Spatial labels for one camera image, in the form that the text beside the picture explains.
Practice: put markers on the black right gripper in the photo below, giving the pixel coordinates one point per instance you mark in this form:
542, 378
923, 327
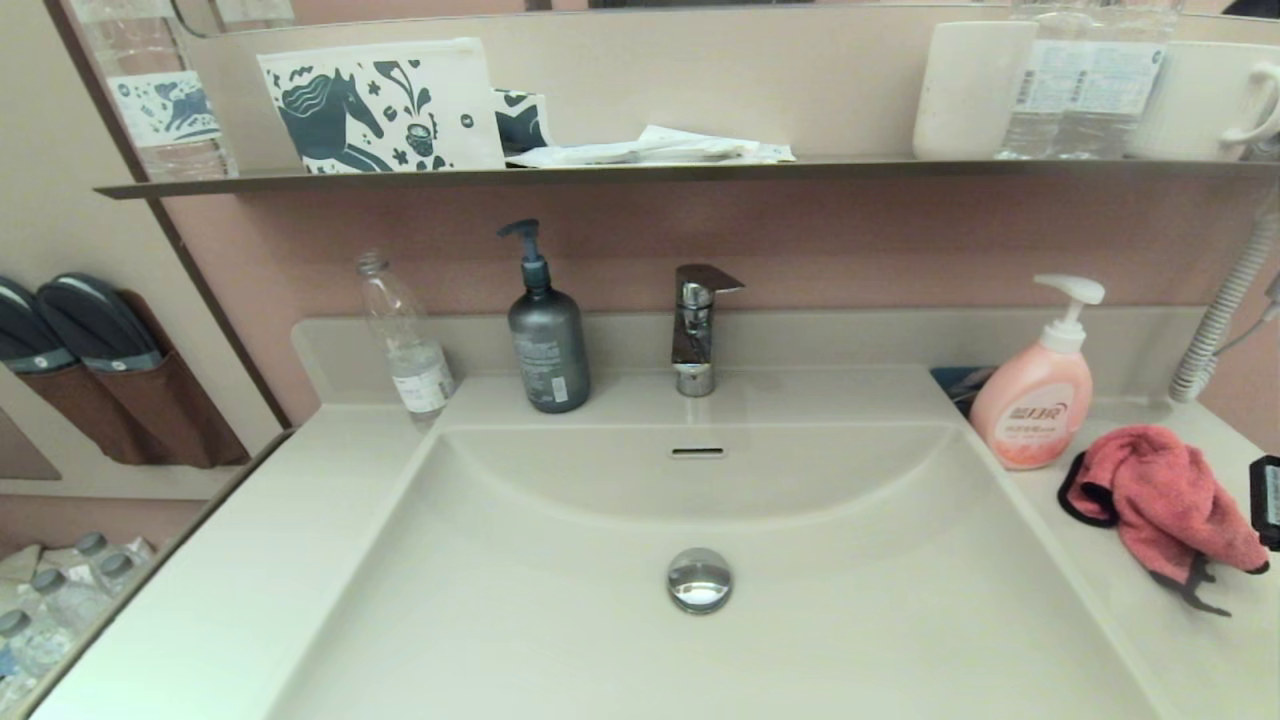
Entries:
1268, 500

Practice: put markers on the slippers in brown holder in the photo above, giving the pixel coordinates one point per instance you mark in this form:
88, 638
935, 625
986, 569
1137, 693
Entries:
160, 420

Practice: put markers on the uncapped clear plastic bottle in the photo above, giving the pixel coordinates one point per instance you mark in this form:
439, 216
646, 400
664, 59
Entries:
415, 360

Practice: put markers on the grey pump soap bottle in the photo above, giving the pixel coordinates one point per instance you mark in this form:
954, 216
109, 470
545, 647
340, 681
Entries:
550, 350

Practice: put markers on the chrome faucet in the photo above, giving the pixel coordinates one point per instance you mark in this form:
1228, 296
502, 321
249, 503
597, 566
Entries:
693, 340

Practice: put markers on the pink pump soap bottle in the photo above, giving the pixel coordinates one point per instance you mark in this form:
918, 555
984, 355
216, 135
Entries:
1035, 410

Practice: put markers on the thin metal wall shelf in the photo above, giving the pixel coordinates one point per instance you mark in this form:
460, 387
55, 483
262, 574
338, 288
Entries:
600, 175

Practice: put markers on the small capped water bottle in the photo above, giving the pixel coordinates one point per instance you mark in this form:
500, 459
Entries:
18, 630
93, 545
50, 585
120, 567

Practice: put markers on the chrome drain stopper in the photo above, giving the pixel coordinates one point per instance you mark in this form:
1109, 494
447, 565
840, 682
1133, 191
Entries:
700, 580

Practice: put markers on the dark grey slipper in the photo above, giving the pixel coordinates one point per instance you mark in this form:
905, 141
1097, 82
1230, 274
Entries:
95, 320
25, 335

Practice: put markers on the small dark patterned pouch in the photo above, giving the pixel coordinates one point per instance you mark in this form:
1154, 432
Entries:
520, 122

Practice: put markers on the white plastic packet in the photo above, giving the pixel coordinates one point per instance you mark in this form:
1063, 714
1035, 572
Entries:
700, 138
600, 155

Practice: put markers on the clear water bottle white label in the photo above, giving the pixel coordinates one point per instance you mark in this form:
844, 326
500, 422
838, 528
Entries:
1122, 98
1032, 118

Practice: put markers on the pink fluffy cloth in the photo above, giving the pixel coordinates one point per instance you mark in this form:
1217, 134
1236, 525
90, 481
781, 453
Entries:
1170, 490

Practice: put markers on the white horse print pouch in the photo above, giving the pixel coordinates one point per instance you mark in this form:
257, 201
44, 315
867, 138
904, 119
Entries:
400, 108

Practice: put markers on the clear bottle blue print label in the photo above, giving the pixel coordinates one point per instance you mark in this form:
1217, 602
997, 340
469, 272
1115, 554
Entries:
165, 108

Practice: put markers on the white ceramic sink basin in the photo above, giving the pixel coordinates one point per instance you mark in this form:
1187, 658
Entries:
560, 640

